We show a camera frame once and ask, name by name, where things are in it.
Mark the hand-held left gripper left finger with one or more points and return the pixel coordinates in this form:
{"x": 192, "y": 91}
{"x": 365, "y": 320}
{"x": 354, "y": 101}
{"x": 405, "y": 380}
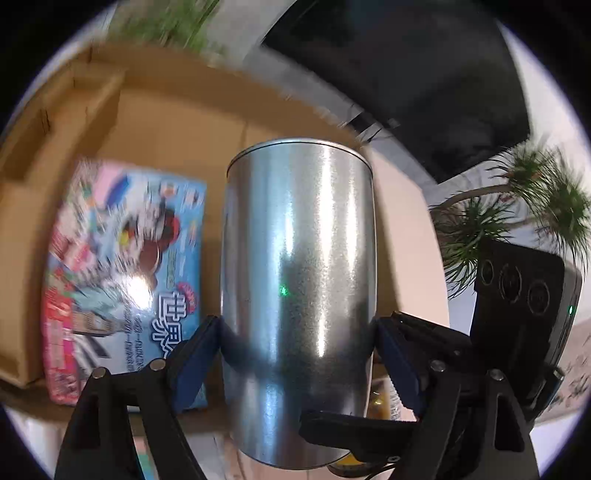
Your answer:
{"x": 194, "y": 369}

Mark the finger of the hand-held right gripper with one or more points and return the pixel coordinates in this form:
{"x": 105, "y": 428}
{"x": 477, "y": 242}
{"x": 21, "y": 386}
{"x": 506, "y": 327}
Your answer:
{"x": 351, "y": 434}

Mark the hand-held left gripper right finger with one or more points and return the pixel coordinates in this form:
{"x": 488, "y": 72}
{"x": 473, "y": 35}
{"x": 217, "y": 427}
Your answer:
{"x": 399, "y": 364}

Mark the silver metal tin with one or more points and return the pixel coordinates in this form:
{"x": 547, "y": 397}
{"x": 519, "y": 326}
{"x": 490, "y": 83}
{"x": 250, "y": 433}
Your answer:
{"x": 295, "y": 230}

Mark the cardboard insert tray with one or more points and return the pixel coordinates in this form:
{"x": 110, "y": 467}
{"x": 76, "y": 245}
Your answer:
{"x": 27, "y": 230}

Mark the large cardboard box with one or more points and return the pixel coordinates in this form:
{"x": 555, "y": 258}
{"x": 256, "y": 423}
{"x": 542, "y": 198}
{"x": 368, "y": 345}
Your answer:
{"x": 184, "y": 129}

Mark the yellow printed packet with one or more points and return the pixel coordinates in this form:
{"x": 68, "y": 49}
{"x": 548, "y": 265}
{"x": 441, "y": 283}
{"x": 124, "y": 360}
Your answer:
{"x": 385, "y": 401}

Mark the spiky palm plant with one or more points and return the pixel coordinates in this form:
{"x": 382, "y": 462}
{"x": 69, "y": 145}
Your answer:
{"x": 466, "y": 226}

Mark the black monitor screen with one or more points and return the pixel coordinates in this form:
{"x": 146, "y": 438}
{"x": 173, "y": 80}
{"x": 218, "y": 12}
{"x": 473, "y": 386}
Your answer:
{"x": 415, "y": 69}

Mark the green leafy plant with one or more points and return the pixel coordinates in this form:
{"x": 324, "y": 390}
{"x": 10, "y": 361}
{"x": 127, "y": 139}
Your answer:
{"x": 184, "y": 23}

